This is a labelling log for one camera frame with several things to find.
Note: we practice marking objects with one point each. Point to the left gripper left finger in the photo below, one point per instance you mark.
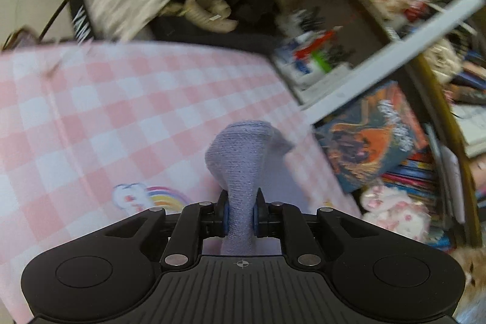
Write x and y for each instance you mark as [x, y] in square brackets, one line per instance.
[188, 230]

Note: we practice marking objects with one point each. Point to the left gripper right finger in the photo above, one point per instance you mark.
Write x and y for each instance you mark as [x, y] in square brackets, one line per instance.
[286, 223]

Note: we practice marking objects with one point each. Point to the purple and mauve sweater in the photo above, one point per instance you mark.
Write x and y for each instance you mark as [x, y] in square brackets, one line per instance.
[244, 158]

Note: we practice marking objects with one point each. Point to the white pink plush bunny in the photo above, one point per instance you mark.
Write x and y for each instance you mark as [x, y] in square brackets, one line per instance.
[392, 209]

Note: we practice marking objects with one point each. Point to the Harry Potter book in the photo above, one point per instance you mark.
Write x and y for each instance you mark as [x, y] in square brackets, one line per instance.
[371, 136]

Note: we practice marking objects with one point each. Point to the pink checkered table mat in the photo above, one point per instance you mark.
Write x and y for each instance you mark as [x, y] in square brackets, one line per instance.
[92, 134]

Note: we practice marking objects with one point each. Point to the stack of colourful books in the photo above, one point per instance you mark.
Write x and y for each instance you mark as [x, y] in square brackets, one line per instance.
[417, 176]

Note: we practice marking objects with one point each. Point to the white jar green lid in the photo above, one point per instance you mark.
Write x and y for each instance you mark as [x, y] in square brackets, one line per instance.
[304, 73]

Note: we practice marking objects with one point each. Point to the fluffy orange white cat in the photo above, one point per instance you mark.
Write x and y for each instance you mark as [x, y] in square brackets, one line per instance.
[471, 307]

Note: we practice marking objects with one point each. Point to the white wristwatch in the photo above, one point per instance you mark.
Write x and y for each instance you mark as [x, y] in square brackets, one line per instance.
[210, 15]

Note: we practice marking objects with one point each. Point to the cream quilted handbag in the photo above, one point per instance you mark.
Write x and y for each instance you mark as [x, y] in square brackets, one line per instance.
[441, 57]

